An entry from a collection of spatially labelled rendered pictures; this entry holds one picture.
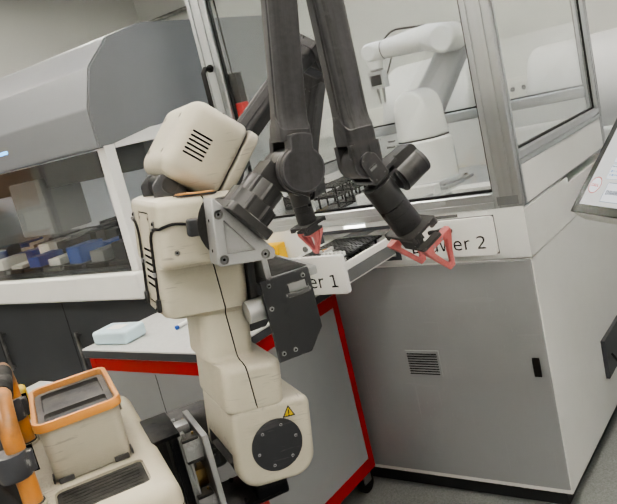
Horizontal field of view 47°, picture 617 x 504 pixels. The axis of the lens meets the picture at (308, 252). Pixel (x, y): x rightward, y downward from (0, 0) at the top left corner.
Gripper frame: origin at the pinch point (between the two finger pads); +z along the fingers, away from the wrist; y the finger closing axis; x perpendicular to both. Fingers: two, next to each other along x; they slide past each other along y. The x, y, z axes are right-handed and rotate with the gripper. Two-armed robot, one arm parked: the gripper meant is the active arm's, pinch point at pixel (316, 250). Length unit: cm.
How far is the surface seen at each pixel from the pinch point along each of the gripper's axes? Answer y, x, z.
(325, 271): -10.6, -9.9, 2.3
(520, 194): 23, -55, -3
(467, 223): 20.1, -39.4, 2.9
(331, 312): 10.3, 10.6, 25.8
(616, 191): 0, -86, -9
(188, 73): 52, 80, -60
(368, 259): 4.9, -13.8, 5.8
